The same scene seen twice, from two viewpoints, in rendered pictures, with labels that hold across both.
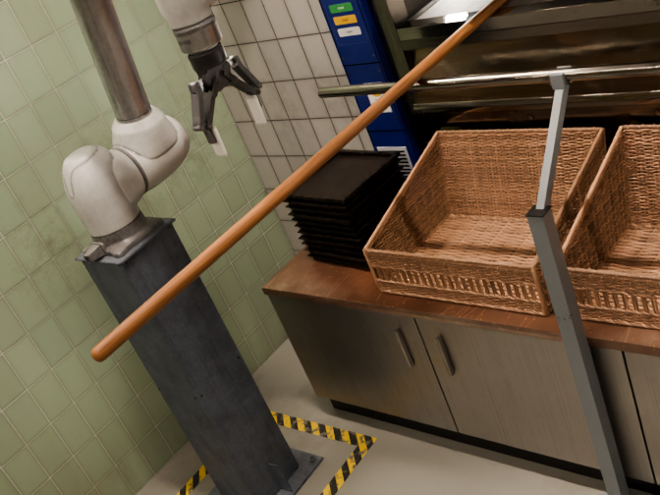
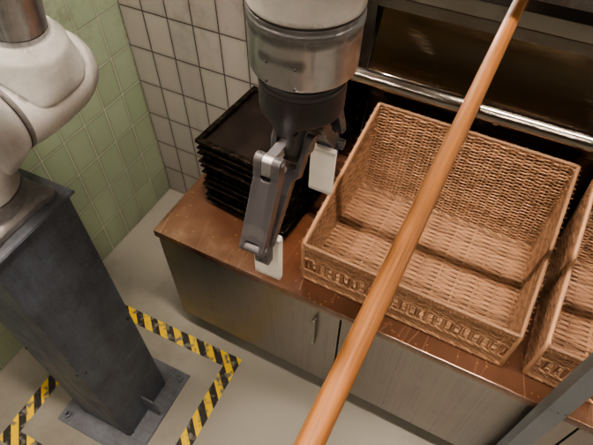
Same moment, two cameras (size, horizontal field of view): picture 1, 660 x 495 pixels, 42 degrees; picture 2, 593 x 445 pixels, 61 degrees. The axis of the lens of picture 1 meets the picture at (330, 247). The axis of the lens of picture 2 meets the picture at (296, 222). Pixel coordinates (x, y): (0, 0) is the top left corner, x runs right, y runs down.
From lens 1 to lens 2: 1.45 m
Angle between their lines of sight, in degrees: 29
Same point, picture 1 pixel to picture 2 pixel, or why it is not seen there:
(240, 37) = not seen: outside the picture
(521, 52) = (526, 58)
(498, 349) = (428, 371)
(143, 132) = (36, 67)
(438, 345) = not seen: hidden behind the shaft
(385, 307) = (311, 302)
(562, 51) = (579, 76)
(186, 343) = (73, 328)
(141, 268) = (22, 265)
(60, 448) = not seen: outside the picture
